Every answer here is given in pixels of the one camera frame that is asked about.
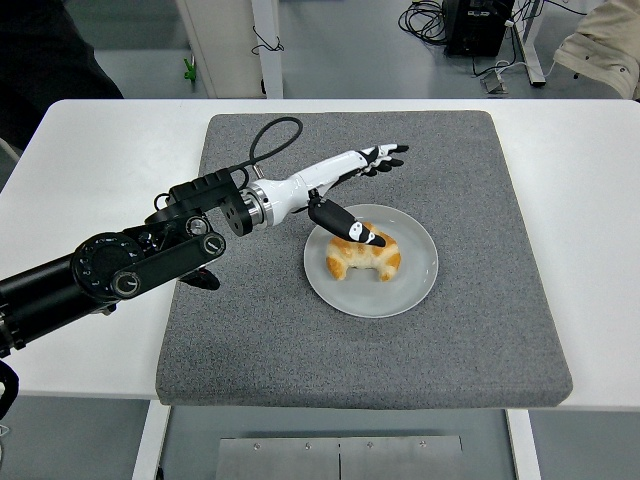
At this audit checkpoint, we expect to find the person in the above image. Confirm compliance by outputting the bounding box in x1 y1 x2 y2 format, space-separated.
0 0 125 151

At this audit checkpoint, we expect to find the black cable bundle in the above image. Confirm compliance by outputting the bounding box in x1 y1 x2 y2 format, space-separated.
397 0 449 47

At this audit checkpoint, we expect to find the white and black hand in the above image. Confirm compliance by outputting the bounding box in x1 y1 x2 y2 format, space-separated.
259 143 410 247

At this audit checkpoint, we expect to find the white desk leg with foot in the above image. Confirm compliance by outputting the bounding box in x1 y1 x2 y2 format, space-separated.
509 0 547 89

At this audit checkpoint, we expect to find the grey felt mat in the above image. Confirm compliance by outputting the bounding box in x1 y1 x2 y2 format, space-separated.
154 110 574 411

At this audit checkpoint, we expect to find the black computer case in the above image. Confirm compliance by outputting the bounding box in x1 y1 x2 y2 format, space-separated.
443 0 516 57

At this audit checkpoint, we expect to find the thin black cable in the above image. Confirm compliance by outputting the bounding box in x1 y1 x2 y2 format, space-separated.
251 24 286 55

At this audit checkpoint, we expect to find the golden croissant bread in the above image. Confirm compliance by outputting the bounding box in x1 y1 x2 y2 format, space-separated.
325 219 404 282

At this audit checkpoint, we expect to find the small grey metal stand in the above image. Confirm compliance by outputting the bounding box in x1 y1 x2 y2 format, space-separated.
480 68 510 96

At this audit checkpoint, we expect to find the grey metal plate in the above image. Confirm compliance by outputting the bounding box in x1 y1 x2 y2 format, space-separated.
217 435 466 480

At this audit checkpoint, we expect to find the round grey plate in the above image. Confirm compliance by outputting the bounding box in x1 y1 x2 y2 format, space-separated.
302 203 440 319

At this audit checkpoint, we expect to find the white table leg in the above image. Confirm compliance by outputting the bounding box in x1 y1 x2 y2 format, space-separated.
130 401 171 480
505 409 542 480

